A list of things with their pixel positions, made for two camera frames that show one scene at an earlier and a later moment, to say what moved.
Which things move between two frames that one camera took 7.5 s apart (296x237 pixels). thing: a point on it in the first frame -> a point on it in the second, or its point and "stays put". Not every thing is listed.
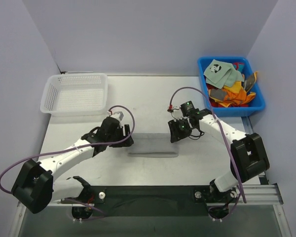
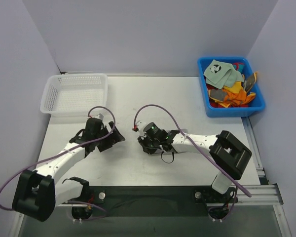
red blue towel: (239, 66) stays put
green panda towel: (219, 74) stays put
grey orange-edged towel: (249, 80) stays put
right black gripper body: (177, 132) -> (148, 144)
